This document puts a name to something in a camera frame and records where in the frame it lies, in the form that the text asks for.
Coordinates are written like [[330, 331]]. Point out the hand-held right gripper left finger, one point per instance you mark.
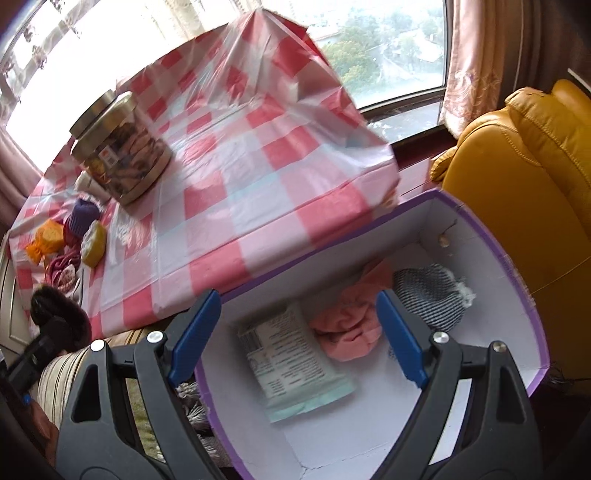
[[198, 332]]

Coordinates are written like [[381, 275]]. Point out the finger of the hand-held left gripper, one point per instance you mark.
[[44, 341]]

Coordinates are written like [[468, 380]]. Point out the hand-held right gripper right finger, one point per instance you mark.
[[401, 341]]

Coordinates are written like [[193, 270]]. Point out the dark brown furry pompom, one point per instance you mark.
[[55, 309]]

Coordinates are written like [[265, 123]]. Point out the black white checked pouch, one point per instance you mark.
[[431, 295]]

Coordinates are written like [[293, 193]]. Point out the pink cloth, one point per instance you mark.
[[351, 318]]

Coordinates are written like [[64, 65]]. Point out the floral fabric scrunchie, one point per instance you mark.
[[62, 273]]

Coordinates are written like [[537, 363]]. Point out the wet wipes packet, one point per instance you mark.
[[286, 355]]

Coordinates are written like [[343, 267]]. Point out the purple cardboard box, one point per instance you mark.
[[485, 295]]

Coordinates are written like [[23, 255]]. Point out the orange organza gift bag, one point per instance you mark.
[[46, 237]]

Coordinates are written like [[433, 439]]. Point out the magenta soft item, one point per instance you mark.
[[70, 236]]

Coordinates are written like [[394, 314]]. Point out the yellow sponge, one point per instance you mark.
[[94, 244]]

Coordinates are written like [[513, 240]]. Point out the purple yarn ball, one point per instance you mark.
[[83, 214]]

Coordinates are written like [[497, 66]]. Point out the white soft pad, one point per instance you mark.
[[87, 182]]

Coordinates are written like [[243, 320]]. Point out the striped fringed sofa cover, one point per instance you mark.
[[60, 369]]

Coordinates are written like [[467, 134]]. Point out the red white checked tablecloth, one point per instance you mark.
[[254, 161]]

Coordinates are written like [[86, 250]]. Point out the yellow leather armchair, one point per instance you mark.
[[531, 194]]

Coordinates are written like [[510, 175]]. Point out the glass jar with gold lid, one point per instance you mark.
[[124, 147]]

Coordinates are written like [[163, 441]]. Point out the pink embroidered curtain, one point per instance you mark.
[[471, 69]]

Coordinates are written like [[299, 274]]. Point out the window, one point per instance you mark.
[[392, 46]]

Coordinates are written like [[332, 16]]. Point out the brown patterned curtain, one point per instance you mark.
[[545, 41]]

